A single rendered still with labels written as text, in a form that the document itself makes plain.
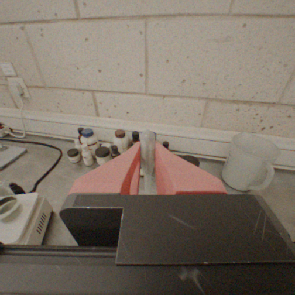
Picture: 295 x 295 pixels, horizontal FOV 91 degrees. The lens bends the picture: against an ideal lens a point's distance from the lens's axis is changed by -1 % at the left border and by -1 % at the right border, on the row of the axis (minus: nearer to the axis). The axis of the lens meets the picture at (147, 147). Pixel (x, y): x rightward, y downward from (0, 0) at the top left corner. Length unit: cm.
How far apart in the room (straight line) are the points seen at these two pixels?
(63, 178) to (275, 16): 78
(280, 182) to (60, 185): 76
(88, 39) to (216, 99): 48
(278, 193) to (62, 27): 89
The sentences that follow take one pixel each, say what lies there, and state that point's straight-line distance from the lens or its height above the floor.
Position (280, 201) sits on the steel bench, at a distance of 63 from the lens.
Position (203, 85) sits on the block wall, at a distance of 57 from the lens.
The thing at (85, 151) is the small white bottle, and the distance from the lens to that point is 58.
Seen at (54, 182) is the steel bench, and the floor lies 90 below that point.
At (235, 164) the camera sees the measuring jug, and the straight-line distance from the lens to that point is 52.
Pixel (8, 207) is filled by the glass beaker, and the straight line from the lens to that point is 42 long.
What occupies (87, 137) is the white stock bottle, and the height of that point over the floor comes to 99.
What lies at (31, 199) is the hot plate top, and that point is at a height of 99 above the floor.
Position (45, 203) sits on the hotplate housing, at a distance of 49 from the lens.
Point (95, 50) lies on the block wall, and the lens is 63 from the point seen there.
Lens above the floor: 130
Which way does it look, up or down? 37 degrees down
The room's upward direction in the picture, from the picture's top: straight up
